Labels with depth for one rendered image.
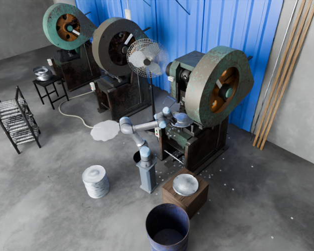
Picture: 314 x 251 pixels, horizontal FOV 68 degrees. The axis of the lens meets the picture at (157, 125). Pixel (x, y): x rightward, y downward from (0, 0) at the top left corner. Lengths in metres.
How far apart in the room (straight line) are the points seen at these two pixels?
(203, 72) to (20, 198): 2.83
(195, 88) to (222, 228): 1.62
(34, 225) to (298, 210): 3.13
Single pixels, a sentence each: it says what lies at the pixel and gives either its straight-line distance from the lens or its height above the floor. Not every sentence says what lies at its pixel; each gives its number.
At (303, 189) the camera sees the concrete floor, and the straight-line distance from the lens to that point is 3.57.
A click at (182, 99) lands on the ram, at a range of 2.83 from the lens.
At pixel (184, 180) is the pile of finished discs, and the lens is 2.79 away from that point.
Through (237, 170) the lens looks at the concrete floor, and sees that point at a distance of 3.49.
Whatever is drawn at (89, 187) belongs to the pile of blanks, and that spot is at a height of 0.23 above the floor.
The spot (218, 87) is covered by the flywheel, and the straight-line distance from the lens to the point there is 2.44.
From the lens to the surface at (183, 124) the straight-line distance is 2.86.
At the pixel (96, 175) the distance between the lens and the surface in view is 3.07.
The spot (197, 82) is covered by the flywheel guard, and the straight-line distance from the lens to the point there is 2.17.
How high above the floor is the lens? 2.58
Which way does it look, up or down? 39 degrees down
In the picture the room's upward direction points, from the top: 4 degrees counter-clockwise
